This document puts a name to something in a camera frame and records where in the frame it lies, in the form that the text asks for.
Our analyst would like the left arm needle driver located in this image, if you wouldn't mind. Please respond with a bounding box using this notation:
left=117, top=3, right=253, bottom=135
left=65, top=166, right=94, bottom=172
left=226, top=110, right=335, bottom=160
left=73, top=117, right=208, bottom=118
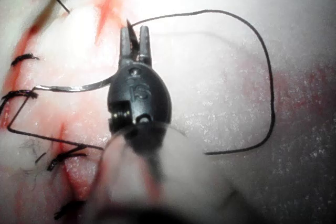
left=107, top=65, right=173, bottom=132

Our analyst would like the left arm needle driver jaw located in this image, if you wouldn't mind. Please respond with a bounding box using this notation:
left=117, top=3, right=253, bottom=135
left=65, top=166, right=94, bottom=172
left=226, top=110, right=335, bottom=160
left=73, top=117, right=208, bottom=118
left=137, top=25, right=153, bottom=67
left=119, top=26, right=135, bottom=67

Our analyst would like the curved steel needle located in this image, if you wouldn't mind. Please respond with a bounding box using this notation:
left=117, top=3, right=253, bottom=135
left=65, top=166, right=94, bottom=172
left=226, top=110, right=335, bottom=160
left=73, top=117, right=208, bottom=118
left=33, top=18, right=141, bottom=93

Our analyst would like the tissue pad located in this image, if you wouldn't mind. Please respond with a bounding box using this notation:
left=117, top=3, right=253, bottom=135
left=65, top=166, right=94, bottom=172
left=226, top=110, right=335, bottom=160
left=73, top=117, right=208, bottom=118
left=0, top=0, right=336, bottom=224

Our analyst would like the black stitching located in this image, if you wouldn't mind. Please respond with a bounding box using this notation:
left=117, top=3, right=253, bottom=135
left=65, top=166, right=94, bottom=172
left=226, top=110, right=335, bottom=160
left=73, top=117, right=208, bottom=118
left=0, top=52, right=40, bottom=113
left=46, top=150, right=89, bottom=221

